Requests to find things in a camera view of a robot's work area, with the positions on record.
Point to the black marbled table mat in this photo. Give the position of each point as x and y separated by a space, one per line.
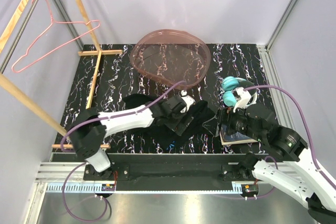
118 79

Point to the wooden clothes rack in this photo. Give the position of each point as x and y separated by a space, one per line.
39 43

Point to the black t shirt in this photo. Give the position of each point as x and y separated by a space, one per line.
159 136

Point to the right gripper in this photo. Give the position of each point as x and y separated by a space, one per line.
227 115

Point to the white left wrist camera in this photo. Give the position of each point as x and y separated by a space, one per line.
189 101

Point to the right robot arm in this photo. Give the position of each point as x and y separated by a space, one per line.
314 190

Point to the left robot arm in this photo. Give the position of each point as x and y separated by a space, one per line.
87 136

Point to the pink translucent basket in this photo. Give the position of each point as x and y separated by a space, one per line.
168 56

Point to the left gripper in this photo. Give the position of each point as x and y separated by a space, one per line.
178 127

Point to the dark blue book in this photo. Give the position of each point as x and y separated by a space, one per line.
236 138

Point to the aluminium cage frame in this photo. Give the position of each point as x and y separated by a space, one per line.
301 61

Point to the teal headphones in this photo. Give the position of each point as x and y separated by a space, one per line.
228 85

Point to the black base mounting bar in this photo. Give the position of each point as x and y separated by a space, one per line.
168 173

